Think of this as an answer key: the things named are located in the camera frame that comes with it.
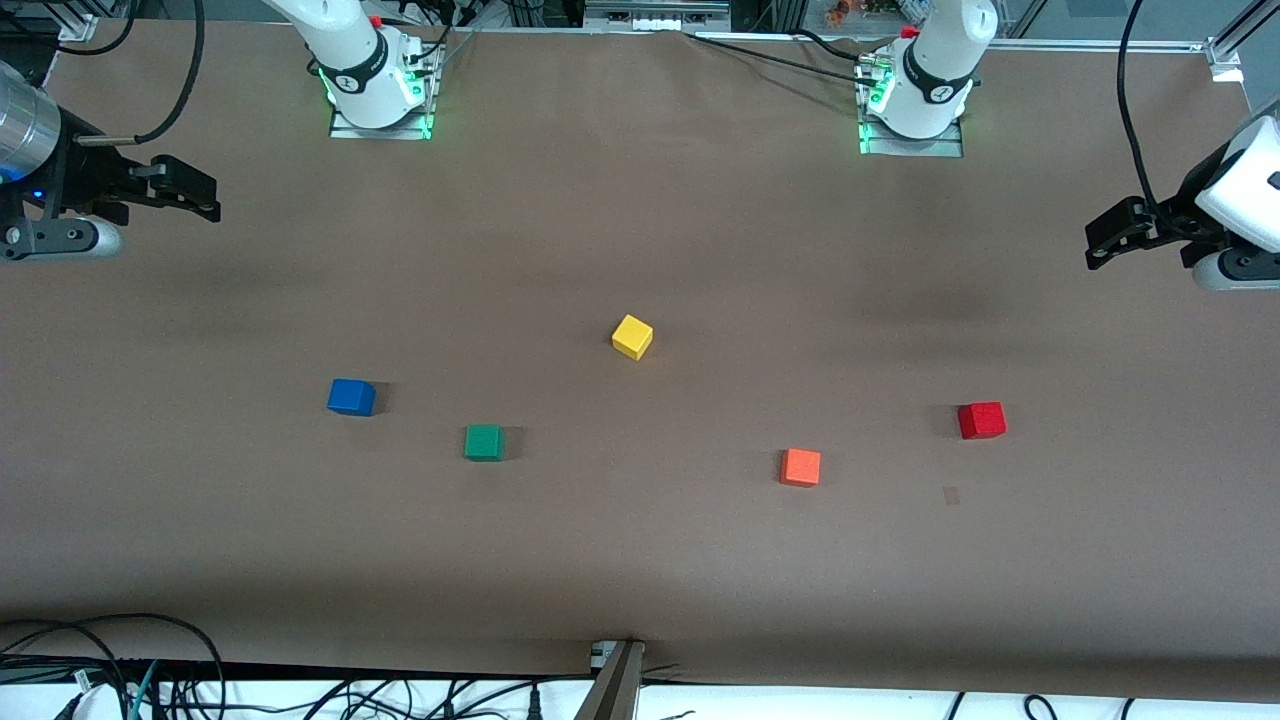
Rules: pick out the aluminium arm base plate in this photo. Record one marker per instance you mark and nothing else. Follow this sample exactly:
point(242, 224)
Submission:
point(380, 133)
point(910, 150)

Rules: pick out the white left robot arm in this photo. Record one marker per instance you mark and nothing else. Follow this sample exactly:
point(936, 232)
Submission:
point(935, 70)

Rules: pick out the aluminium camera mount bar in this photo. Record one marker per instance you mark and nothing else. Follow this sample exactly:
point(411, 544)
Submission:
point(615, 685)

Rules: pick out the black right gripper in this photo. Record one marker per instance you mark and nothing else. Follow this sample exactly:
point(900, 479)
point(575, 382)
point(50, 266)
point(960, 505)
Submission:
point(82, 178)

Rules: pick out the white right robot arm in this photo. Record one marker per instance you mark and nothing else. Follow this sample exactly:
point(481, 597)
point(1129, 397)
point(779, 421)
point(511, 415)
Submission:
point(350, 60)

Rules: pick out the aluminium frame corner bracket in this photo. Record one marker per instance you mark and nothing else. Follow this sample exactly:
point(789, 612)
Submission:
point(78, 28)
point(1225, 60)

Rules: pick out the grey socket strip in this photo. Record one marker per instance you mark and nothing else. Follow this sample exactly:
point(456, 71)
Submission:
point(655, 15)

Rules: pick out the yellow wooden block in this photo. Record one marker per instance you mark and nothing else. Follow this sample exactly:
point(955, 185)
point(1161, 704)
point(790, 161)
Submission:
point(632, 337)

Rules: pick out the brown paper table cover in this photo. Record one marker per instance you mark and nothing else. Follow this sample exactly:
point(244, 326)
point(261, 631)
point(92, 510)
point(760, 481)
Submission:
point(640, 560)

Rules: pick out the aluminium frame rail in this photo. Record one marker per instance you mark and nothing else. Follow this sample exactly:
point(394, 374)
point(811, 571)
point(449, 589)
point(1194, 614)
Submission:
point(1090, 45)

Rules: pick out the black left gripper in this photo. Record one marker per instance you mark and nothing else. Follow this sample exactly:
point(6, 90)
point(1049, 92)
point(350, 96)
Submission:
point(1172, 218)

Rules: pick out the red wooden block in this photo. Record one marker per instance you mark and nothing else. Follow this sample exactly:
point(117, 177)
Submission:
point(982, 421)

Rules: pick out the orange wooden block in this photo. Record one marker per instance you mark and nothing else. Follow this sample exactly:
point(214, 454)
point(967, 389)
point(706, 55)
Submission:
point(800, 467)

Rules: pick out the green wooden block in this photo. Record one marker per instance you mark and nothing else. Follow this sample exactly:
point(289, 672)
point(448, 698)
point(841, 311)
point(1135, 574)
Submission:
point(484, 443)

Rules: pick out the blue wooden block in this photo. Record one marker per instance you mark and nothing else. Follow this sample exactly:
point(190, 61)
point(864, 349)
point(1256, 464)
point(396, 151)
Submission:
point(350, 398)

